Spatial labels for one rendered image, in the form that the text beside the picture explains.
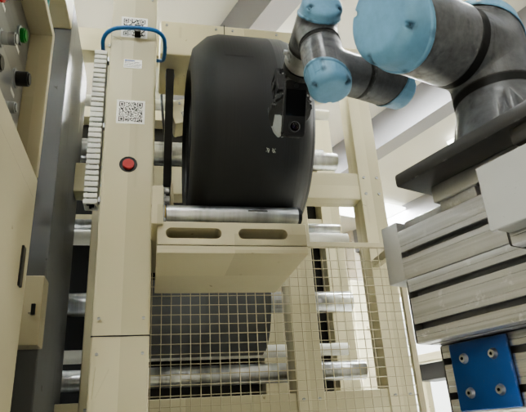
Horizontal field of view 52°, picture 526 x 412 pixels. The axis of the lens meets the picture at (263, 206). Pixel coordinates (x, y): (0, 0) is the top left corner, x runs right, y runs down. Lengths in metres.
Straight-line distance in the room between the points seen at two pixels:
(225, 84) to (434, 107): 4.48
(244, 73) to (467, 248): 0.80
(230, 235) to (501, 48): 0.73
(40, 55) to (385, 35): 0.83
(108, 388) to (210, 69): 0.78
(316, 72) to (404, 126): 5.02
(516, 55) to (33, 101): 0.93
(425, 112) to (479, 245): 5.07
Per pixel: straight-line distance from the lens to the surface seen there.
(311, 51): 0.95
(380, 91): 0.99
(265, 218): 1.33
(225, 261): 1.32
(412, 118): 5.86
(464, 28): 0.77
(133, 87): 1.57
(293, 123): 1.09
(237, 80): 1.35
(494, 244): 0.71
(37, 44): 1.35
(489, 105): 0.77
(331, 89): 0.93
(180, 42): 2.02
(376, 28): 0.75
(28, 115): 1.25
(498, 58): 0.81
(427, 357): 3.54
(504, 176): 0.57
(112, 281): 1.33
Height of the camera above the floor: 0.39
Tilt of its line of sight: 23 degrees up
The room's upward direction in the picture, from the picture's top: 4 degrees counter-clockwise
